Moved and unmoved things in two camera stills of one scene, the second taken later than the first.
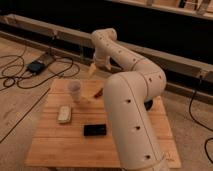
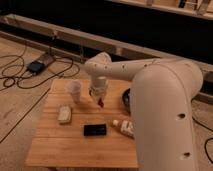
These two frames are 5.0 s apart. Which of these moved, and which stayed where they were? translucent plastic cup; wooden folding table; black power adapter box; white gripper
Moved: white gripper
Stayed: black power adapter box; wooden folding table; translucent plastic cup
